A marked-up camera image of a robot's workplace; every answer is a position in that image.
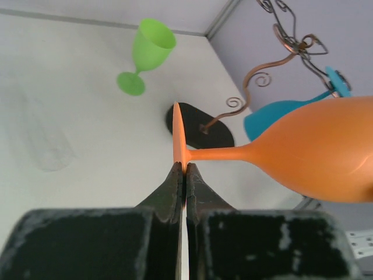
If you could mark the orange plastic wine glass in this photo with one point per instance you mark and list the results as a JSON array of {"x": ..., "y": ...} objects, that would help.
[{"x": 322, "y": 150}]

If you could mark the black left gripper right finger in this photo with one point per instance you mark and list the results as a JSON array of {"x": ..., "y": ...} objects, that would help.
[{"x": 226, "y": 243}]

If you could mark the clear upside-down glass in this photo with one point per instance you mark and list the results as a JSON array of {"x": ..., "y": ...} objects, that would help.
[{"x": 44, "y": 139}]

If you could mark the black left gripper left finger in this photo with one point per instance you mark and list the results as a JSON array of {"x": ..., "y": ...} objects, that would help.
[{"x": 143, "y": 242}]

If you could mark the green plastic wine glass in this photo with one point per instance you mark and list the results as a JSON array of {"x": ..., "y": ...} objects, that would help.
[{"x": 152, "y": 45}]

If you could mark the blue plastic wine glass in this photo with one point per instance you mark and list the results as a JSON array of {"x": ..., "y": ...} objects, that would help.
[{"x": 256, "y": 123}]

